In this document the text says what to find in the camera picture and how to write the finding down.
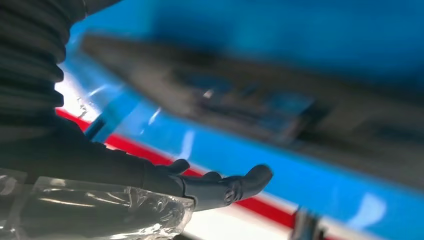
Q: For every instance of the blue metal shelf rack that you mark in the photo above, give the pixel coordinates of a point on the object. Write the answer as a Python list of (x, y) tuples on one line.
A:
[(298, 33)]

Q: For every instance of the white car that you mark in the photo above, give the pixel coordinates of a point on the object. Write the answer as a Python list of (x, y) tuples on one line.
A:
[(232, 228)]

